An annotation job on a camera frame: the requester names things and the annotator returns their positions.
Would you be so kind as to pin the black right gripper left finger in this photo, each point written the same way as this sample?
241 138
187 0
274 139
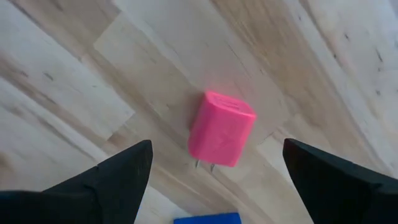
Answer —
93 193

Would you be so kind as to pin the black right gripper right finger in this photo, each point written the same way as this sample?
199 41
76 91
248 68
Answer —
342 193

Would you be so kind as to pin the blue flat bar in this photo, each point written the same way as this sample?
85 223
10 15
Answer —
208 218

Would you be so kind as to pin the pink USB wall charger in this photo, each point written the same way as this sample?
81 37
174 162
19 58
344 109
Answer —
220 130

